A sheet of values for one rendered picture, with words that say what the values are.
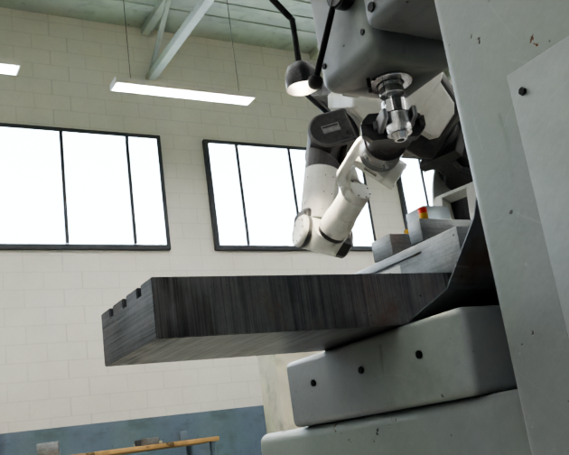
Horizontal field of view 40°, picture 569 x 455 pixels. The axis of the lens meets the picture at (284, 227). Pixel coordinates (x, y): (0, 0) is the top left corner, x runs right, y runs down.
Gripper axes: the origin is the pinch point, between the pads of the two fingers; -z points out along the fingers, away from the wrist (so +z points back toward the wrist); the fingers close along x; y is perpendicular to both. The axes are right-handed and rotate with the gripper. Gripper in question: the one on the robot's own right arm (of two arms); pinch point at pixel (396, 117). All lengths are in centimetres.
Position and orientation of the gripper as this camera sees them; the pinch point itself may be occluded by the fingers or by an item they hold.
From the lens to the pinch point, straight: 147.6
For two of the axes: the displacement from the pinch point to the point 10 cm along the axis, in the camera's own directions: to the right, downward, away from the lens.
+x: 9.9, -1.1, 1.0
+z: -0.6, 2.7, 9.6
